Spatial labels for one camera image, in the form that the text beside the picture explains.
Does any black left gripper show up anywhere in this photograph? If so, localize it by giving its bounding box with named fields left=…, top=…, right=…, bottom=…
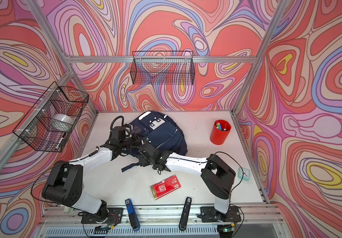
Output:
left=119, top=133, right=146, bottom=151

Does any navy blue backpack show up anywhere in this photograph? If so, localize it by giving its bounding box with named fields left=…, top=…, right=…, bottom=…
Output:
left=121, top=111, right=187, bottom=172

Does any red packet with white label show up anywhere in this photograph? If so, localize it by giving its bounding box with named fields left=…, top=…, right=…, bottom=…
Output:
left=150, top=175, right=181, bottom=200

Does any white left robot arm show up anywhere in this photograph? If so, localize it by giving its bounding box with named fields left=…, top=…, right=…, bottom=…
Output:
left=42, top=124, right=138, bottom=214

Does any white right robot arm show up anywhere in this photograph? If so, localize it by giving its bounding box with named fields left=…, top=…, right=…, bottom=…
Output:
left=138, top=142, right=236, bottom=214

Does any black marker in left basket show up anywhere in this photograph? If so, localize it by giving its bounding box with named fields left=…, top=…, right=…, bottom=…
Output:
left=56, top=133, right=67, bottom=150

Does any silver tape roll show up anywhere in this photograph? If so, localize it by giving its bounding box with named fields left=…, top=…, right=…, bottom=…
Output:
left=50, top=114, right=74, bottom=132

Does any blue stapler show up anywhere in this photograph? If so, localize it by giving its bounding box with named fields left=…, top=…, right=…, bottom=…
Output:
left=125, top=198, right=140, bottom=232

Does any red pen cup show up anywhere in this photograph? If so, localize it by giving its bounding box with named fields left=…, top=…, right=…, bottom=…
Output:
left=210, top=120, right=232, bottom=145

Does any black stapler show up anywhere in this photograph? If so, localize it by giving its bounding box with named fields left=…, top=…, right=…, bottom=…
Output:
left=179, top=197, right=192, bottom=231

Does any mint green small clock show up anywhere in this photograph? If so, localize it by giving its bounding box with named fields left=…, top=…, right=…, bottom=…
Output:
left=237, top=168, right=251, bottom=181

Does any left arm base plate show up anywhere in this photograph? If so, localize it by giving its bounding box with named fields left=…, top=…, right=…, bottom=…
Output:
left=78, top=207, right=123, bottom=225

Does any black wire basket on left wall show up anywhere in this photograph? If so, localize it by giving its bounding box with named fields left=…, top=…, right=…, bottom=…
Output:
left=13, top=82, right=89, bottom=153

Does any black wire basket on wall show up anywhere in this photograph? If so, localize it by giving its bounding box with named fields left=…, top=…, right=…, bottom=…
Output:
left=130, top=50, right=195, bottom=86
left=13, top=82, right=89, bottom=153

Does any black wire basket on rear wall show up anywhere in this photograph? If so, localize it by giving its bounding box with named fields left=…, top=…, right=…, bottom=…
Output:
left=130, top=50, right=195, bottom=86

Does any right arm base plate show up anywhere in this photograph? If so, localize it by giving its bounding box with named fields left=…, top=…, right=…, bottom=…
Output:
left=197, top=205, right=242, bottom=224

